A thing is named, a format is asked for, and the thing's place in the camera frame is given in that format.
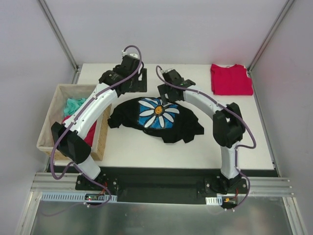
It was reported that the black flower print t-shirt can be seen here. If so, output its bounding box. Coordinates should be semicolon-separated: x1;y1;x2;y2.
108;97;204;143

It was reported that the wicker laundry basket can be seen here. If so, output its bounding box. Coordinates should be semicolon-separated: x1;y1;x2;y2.
37;84;111;161

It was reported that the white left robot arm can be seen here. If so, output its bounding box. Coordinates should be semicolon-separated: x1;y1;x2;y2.
51;52;147;190

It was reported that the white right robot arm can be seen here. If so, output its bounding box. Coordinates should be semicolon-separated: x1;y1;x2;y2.
156;66;246;193

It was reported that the folded red t-shirt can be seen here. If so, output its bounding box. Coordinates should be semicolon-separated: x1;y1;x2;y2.
210;64;253;96

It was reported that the teal t-shirt in basket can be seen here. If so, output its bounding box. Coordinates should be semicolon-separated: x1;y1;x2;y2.
64;98;87;117

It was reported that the red t-shirt in basket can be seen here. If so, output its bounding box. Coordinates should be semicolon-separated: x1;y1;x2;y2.
61;115;98;147

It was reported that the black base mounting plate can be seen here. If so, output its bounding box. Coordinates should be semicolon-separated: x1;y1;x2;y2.
75;167;247;205

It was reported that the left aluminium frame post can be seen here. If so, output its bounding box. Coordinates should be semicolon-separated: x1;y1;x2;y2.
37;0;79;71

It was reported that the aluminium frame post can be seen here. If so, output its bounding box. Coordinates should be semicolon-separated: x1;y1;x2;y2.
246;0;295;74
37;0;79;71

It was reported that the right white cable duct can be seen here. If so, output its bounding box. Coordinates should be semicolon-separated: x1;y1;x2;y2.
205;196;237;206

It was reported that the white cable duct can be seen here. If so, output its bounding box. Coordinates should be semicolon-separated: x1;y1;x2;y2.
41;192;117;203
205;196;237;206

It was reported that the aluminium front rail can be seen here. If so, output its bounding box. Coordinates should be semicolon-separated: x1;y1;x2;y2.
31;172;296;197

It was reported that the left white cable duct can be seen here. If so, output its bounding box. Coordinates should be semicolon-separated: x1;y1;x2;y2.
41;192;117;203

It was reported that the right aluminium frame post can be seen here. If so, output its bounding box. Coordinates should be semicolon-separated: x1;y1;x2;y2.
246;0;295;74

